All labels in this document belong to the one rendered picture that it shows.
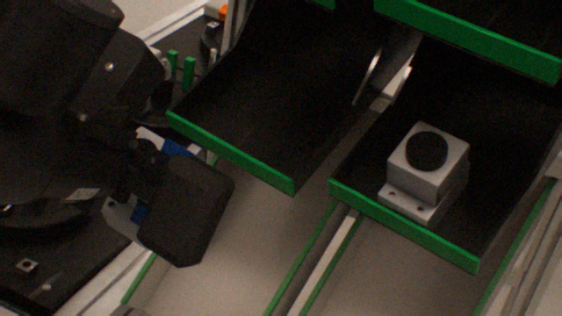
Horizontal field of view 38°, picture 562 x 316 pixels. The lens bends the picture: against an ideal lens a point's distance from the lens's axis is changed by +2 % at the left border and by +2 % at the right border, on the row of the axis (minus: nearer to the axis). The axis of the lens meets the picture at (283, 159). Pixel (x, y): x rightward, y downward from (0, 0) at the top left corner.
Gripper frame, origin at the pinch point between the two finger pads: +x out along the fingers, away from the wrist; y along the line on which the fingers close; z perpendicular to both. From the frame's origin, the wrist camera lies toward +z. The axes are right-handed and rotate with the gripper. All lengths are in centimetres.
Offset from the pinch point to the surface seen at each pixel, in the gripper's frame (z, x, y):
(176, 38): 3, 64, 44
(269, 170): 1.8, 9.4, -4.7
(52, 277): -20.5, 18.4, 16.2
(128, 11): 1, 85, 71
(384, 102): 10.0, 20.4, -7.1
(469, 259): 2.9, 11.6, -20.9
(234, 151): 1.8, 9.5, -1.2
